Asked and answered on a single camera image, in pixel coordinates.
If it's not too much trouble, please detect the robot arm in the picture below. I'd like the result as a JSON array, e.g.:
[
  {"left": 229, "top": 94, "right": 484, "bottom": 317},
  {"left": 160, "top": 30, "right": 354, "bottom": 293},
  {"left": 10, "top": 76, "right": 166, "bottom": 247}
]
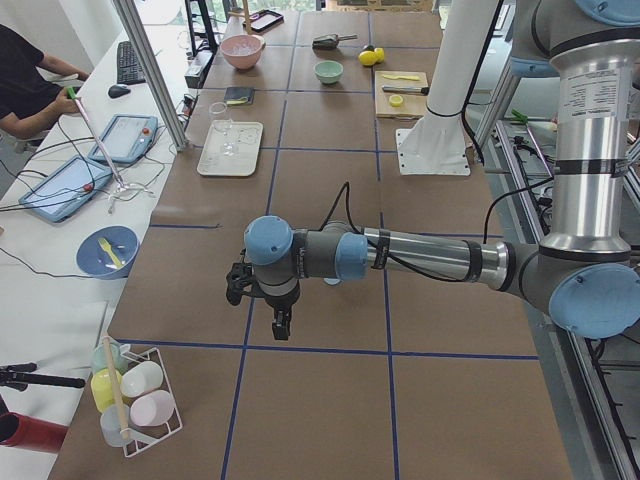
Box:
[{"left": 226, "top": 1, "right": 639, "bottom": 340}]

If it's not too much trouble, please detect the yellow plastic fork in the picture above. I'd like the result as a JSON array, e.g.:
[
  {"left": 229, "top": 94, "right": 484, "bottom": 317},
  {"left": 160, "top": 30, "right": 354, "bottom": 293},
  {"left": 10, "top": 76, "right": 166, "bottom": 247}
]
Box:
[{"left": 98, "top": 237, "right": 124, "bottom": 269}]

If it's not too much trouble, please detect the white wire cup rack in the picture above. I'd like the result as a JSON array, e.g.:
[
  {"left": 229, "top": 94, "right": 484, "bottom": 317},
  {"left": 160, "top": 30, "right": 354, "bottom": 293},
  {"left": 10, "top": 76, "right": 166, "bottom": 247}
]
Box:
[{"left": 90, "top": 336, "right": 183, "bottom": 458}]

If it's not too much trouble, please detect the pink bowl with ice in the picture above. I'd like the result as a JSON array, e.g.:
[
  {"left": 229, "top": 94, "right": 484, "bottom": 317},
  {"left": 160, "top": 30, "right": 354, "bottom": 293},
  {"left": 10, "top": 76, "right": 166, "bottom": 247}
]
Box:
[{"left": 220, "top": 34, "right": 266, "bottom": 70}]

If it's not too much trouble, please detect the white bear tray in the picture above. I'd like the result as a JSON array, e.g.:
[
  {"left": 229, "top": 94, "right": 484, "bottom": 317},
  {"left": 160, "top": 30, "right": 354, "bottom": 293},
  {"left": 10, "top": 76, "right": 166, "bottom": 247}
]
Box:
[{"left": 196, "top": 120, "right": 263, "bottom": 177}]

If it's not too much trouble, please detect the black tripod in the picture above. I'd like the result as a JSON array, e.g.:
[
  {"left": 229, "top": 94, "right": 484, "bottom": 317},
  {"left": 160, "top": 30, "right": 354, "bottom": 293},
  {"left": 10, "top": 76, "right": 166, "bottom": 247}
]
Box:
[{"left": 1, "top": 362, "right": 86, "bottom": 392}]

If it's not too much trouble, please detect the black keyboard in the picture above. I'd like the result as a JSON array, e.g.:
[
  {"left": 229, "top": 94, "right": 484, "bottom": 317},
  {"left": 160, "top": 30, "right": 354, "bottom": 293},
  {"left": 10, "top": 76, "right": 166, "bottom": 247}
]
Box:
[{"left": 116, "top": 41, "right": 146, "bottom": 85}]

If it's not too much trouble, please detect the aluminium frame post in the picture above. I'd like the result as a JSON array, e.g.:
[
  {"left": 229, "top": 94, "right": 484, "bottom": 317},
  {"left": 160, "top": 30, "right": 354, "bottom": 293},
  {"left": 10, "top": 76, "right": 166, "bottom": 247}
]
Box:
[{"left": 113, "top": 0, "right": 188, "bottom": 152}]

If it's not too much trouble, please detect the teach pendant tablet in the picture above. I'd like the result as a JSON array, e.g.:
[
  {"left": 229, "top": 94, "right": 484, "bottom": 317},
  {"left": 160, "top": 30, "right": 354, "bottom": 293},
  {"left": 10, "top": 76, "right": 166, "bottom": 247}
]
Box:
[
  {"left": 19, "top": 155, "right": 112, "bottom": 223},
  {"left": 100, "top": 114, "right": 159, "bottom": 165}
]

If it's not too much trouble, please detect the clear wine glass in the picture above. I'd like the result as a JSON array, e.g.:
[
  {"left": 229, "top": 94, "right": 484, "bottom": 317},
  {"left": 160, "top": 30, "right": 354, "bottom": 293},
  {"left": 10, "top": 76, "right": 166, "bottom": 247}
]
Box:
[{"left": 208, "top": 102, "right": 237, "bottom": 156}]

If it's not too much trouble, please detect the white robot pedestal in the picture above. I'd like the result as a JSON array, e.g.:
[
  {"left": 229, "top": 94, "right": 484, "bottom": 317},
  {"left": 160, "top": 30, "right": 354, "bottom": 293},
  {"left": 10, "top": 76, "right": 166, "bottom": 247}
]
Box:
[{"left": 397, "top": 0, "right": 502, "bottom": 176}]

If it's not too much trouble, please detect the near teach pendant tablet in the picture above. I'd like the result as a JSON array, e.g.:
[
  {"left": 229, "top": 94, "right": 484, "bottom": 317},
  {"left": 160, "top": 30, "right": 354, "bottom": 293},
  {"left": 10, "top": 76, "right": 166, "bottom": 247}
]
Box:
[{"left": 19, "top": 155, "right": 112, "bottom": 223}]

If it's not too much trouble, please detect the green ceramic bowl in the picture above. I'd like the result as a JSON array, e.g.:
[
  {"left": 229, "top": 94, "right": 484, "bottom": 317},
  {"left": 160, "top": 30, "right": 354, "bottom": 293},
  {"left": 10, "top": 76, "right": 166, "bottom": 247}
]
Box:
[{"left": 314, "top": 60, "right": 344, "bottom": 85}]

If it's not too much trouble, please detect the blue bowl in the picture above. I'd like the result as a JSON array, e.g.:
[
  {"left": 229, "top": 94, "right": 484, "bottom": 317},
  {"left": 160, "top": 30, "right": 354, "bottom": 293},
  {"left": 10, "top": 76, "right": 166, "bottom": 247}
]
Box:
[{"left": 76, "top": 225, "right": 139, "bottom": 280}]

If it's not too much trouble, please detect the black computer mouse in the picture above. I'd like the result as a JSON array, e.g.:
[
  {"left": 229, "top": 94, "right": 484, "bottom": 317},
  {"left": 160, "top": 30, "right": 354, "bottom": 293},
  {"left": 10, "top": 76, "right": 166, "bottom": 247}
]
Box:
[{"left": 107, "top": 84, "right": 131, "bottom": 99}]

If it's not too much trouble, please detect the wooden cutting board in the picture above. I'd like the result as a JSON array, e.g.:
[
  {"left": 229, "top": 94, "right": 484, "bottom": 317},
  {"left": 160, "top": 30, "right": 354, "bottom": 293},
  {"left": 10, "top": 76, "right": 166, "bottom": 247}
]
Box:
[{"left": 374, "top": 71, "right": 429, "bottom": 118}]

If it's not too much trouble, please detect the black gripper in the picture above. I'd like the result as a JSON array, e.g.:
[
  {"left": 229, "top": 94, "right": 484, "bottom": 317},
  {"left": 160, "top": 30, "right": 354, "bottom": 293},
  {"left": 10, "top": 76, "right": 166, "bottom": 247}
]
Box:
[{"left": 226, "top": 261, "right": 300, "bottom": 341}]

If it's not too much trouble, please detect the far teach pendant tablet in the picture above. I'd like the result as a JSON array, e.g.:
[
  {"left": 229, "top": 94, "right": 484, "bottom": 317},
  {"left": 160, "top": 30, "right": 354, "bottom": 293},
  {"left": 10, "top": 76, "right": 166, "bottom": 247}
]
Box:
[{"left": 100, "top": 114, "right": 159, "bottom": 165}]

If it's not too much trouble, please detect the red cylinder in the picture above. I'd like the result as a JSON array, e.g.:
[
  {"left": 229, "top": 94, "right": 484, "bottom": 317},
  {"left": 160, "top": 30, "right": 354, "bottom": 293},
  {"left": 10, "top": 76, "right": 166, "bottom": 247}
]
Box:
[{"left": 1, "top": 412, "right": 68, "bottom": 453}]

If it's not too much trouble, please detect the seated person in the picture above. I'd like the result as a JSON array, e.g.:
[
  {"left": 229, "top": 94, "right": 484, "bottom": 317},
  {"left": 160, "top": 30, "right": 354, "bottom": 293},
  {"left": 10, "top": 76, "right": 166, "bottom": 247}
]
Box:
[{"left": 1, "top": 26, "right": 89, "bottom": 140}]

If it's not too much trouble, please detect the yellow lemon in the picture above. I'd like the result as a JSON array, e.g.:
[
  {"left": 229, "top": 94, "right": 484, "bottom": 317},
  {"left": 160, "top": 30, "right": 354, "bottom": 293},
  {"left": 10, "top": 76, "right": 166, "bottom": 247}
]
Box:
[
  {"left": 374, "top": 47, "right": 385, "bottom": 63},
  {"left": 358, "top": 51, "right": 379, "bottom": 67}
]

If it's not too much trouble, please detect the grey folded cloth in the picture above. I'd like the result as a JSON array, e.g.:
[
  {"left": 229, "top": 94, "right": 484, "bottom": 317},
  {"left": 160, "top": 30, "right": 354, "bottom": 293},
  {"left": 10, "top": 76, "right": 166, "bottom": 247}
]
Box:
[{"left": 223, "top": 86, "right": 255, "bottom": 106}]

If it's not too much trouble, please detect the half lemon slice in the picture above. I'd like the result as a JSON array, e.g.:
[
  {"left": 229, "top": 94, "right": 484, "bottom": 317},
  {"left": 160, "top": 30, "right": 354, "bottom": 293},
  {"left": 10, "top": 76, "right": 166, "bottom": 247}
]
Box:
[{"left": 388, "top": 94, "right": 404, "bottom": 107}]

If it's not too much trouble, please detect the metal ice scoop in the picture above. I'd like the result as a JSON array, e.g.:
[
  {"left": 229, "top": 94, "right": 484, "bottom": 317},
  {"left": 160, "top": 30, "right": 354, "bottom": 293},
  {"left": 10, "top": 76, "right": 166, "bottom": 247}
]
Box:
[{"left": 311, "top": 34, "right": 358, "bottom": 50}]

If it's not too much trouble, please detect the yellow plastic knife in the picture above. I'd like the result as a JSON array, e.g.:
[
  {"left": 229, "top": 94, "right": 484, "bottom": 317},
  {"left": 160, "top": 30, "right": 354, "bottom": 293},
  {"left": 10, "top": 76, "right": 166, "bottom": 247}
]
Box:
[{"left": 382, "top": 74, "right": 421, "bottom": 81}]

